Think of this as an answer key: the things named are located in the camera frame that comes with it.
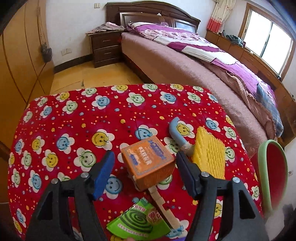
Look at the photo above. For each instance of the purple patterned quilt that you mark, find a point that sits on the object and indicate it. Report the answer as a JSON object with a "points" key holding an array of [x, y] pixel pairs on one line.
{"points": [[185, 39]]}

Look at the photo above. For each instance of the white pillow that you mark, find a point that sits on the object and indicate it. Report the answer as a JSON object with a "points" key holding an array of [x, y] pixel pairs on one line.
{"points": [[138, 25]]}

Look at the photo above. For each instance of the pink checked blanket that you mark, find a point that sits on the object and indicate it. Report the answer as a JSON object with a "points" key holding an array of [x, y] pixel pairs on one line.
{"points": [[238, 90]]}

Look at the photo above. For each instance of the orange brown cardboard box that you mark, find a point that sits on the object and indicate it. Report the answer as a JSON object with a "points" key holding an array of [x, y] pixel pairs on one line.
{"points": [[148, 162]]}

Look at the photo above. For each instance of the wall socket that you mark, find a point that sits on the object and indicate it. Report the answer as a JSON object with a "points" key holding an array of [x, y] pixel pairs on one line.
{"points": [[66, 52]]}

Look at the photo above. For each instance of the dark wooden headboard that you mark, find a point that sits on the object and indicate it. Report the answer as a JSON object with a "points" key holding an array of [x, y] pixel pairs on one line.
{"points": [[143, 9]]}

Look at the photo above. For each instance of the red smiley printed tablecloth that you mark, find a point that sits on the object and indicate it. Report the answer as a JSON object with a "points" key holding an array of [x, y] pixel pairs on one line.
{"points": [[69, 120]]}

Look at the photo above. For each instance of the wall light switch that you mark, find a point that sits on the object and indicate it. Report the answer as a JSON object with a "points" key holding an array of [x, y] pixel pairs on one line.
{"points": [[97, 4]]}

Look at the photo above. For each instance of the green cardboard box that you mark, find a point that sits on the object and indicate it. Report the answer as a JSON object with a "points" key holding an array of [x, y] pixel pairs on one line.
{"points": [[136, 220]]}

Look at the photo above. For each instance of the blue plaid cloth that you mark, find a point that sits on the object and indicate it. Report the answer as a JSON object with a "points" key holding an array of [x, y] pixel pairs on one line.
{"points": [[266, 97]]}

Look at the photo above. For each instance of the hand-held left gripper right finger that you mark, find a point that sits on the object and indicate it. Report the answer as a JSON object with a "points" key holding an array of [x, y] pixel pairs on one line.
{"points": [[188, 178]]}

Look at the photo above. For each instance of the white and red curtain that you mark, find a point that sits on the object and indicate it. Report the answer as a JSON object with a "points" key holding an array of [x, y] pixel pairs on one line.
{"points": [[217, 18]]}

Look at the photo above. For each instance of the blue curved plastic tube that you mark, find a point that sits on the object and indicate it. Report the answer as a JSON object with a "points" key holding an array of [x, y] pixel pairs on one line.
{"points": [[174, 134]]}

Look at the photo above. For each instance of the wooden framed window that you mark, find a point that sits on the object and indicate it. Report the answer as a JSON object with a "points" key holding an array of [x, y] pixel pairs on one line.
{"points": [[266, 34]]}

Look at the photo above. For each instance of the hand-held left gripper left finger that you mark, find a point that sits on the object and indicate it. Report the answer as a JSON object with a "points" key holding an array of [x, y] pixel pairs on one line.
{"points": [[104, 176]]}

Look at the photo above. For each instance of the bed with pink mattress cover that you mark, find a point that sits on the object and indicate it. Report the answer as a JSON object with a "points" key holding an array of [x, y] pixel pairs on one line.
{"points": [[173, 64]]}

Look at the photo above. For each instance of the black hanging bag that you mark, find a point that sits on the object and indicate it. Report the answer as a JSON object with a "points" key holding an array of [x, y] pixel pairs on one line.
{"points": [[46, 54]]}

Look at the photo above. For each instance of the pink clothes pile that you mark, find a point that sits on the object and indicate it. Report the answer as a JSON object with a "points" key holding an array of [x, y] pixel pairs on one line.
{"points": [[108, 26]]}

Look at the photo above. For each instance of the dark wooden nightstand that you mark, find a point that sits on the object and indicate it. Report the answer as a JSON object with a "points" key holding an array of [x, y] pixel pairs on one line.
{"points": [[106, 51]]}

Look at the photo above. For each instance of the red bucket with green rim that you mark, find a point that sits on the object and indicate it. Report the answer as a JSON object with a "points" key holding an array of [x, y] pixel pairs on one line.
{"points": [[275, 176]]}

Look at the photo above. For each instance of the low wooden cabinet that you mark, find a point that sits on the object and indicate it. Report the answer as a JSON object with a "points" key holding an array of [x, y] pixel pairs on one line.
{"points": [[231, 46]]}

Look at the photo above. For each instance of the blue grey clothes pile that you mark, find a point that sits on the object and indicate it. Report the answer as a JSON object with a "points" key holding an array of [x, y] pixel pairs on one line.
{"points": [[234, 40]]}

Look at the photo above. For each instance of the wooden wardrobe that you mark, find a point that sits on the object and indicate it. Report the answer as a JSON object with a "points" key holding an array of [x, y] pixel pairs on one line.
{"points": [[18, 58]]}

